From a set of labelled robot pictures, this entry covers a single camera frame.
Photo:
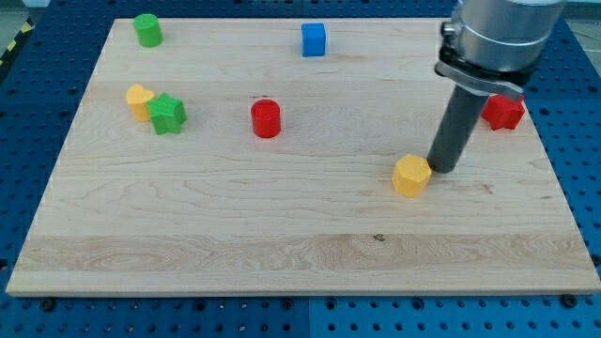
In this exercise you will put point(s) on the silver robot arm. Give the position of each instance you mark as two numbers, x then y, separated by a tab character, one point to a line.
493	46

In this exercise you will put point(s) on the green cylinder block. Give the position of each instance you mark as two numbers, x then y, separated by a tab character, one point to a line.
148	30

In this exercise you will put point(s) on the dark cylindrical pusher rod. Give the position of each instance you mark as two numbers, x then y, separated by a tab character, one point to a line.
462	112

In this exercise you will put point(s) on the yellow hexagon block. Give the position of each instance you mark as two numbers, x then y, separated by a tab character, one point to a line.
411	175

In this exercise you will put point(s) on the red cylinder block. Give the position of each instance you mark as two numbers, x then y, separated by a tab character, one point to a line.
266	118

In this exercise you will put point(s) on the blue cube block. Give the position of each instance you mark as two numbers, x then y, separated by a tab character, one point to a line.
313	39

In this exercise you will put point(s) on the red star block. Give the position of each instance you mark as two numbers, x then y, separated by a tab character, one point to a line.
501	112

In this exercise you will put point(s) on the yellow heart block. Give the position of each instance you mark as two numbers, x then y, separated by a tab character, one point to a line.
137	97

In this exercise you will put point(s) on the wooden board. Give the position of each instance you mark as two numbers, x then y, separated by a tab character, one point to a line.
219	211

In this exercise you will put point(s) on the green star block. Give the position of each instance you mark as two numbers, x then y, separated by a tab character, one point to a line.
167	114

